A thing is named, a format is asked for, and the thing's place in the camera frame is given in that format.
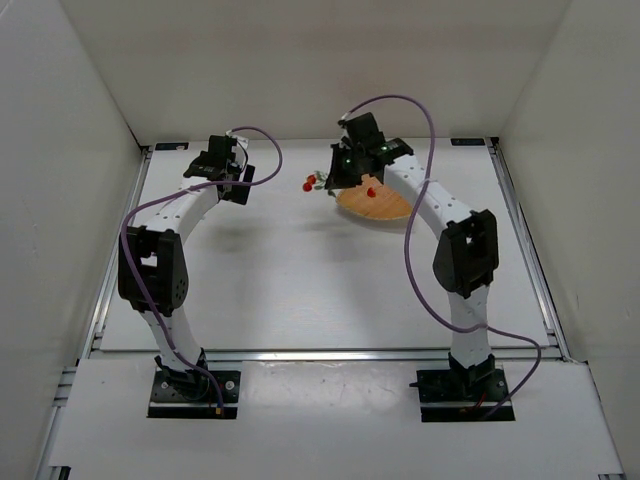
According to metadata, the fake cherry sprig with leaves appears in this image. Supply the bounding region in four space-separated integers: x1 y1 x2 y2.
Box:
302 171 328 192

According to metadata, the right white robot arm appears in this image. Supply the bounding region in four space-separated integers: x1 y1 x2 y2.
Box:
326 113 499 394

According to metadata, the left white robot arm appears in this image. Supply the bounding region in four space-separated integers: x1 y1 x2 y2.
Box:
117 134 255 403

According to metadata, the woven bamboo fruit bowl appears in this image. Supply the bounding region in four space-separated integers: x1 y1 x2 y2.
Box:
336 175 412 221

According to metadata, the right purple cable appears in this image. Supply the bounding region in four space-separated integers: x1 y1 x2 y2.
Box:
339 95 543 420

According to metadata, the purple cable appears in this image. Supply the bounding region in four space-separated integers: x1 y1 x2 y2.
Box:
339 95 543 420
121 125 285 419

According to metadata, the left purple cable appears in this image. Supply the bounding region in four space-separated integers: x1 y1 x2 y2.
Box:
121 125 285 419

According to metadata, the front aluminium rail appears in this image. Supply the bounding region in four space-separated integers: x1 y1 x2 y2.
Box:
88 346 564 362

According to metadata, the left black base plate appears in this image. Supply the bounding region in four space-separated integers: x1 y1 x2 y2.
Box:
147 369 241 420

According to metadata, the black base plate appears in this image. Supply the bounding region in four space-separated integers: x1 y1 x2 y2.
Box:
409 369 515 423
147 369 241 420

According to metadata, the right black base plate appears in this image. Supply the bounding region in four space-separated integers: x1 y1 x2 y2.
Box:
409 369 515 423

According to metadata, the left aluminium rail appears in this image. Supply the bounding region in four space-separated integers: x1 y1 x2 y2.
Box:
34 144 154 480

